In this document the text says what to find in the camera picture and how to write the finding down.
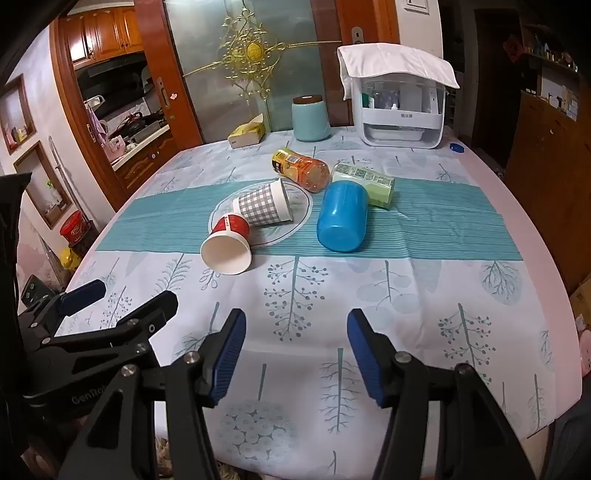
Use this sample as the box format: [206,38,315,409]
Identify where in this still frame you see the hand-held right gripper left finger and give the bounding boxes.
[58,308,247,480]

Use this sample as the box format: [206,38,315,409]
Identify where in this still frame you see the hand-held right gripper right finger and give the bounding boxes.
[346,308,528,480]

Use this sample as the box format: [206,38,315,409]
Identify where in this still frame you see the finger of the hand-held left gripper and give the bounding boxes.
[41,290,179,361]
[17,279,107,342]

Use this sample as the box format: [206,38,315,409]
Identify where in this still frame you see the red and white paper cup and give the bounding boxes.
[200,214,253,276]

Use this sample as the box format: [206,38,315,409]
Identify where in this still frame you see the blue plastic cup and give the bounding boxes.
[316,180,370,253]

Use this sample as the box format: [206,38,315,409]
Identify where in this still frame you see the grey checked paper cup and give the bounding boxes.
[232,178,294,227]

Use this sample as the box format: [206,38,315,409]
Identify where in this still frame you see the yellow bag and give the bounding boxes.
[60,247,85,274]

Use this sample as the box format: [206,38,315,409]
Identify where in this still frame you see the tree printed tablecloth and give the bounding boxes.
[54,126,583,477]

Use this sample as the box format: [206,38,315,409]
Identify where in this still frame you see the red round tin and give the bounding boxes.
[58,210,91,246]

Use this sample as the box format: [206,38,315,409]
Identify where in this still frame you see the kitchen counter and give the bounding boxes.
[110,124,180,186]

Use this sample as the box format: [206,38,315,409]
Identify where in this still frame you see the green drink carton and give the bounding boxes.
[331,162,396,210]

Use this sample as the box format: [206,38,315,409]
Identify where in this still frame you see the pink hanging cloth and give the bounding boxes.
[85,108,110,145]

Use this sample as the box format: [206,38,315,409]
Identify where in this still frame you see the orange plastic jar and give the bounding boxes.
[271,148,332,193]

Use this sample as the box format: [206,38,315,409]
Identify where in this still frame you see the yellow tissue box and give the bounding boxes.
[227,114,267,150]

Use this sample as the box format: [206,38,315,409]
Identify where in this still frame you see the frosted glass door gold ornament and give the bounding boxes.
[163,0,325,145]

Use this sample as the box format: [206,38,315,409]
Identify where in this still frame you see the white storage box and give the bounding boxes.
[353,76,450,150]

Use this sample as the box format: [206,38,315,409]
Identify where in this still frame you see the teal canister with brown lid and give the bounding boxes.
[291,95,332,142]

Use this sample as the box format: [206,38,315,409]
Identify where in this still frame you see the dark wooden cabinet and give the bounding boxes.
[502,89,591,298]

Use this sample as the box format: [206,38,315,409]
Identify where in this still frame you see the white cloth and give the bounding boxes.
[337,42,461,103]

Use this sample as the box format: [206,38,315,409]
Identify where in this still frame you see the wooden kitchen wall cabinets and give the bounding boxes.
[57,4,147,71]

